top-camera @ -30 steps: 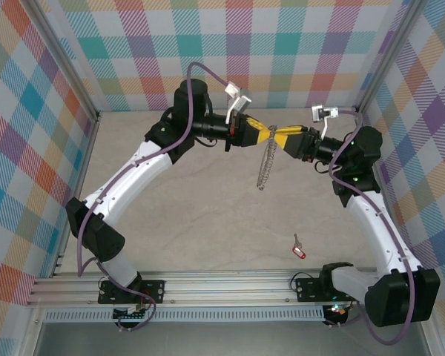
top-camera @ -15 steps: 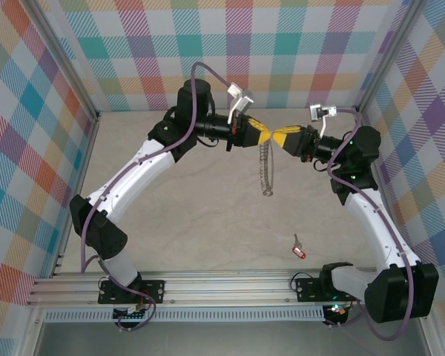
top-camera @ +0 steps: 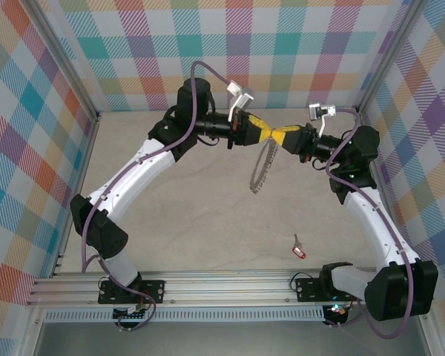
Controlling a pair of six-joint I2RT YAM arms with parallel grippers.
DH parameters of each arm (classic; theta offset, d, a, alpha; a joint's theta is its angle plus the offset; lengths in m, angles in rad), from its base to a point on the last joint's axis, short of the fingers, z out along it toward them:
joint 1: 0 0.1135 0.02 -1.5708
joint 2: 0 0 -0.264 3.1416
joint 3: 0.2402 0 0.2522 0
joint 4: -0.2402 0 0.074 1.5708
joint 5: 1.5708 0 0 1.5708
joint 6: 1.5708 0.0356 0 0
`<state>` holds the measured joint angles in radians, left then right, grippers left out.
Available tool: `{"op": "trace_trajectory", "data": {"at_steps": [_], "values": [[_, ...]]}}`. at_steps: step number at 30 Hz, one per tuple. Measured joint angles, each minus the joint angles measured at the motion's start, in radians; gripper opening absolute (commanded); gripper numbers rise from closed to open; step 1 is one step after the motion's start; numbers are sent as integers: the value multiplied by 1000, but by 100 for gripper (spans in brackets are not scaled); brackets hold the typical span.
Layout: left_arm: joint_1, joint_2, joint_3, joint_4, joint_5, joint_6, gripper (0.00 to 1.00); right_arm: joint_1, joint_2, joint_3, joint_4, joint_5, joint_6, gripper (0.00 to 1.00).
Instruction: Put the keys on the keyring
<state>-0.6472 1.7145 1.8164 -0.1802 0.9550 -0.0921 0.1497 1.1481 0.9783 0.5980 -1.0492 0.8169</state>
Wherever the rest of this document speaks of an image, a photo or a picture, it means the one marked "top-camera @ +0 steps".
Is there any grey keyring with small rings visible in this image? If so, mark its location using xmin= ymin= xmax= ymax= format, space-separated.
xmin=248 ymin=136 xmax=279 ymax=194

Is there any silver key with red tag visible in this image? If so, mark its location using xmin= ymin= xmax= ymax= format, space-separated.
xmin=291 ymin=233 xmax=309 ymax=261

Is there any grey metal shelf panel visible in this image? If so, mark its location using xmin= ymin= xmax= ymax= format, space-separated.
xmin=33 ymin=320 xmax=431 ymax=356

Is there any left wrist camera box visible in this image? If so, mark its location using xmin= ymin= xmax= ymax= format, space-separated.
xmin=225 ymin=81 xmax=255 ymax=122

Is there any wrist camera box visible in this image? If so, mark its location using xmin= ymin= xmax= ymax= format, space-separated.
xmin=308 ymin=102 xmax=337 ymax=136
xmin=225 ymin=81 xmax=255 ymax=122

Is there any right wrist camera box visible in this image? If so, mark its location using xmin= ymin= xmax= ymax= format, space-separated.
xmin=308 ymin=102 xmax=337 ymax=136

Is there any aluminium frame post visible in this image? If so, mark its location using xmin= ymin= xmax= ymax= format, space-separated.
xmin=24 ymin=0 xmax=102 ymax=123
xmin=355 ymin=0 xmax=429 ymax=118

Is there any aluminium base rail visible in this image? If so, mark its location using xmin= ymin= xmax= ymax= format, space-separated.
xmin=25 ymin=268 xmax=435 ymax=307

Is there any white slotted cable duct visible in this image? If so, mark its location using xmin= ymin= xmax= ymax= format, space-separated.
xmin=44 ymin=306 xmax=326 ymax=323

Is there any aluminium frame leg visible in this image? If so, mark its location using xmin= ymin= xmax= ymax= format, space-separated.
xmin=415 ymin=302 xmax=445 ymax=356
xmin=20 ymin=307 xmax=47 ymax=356

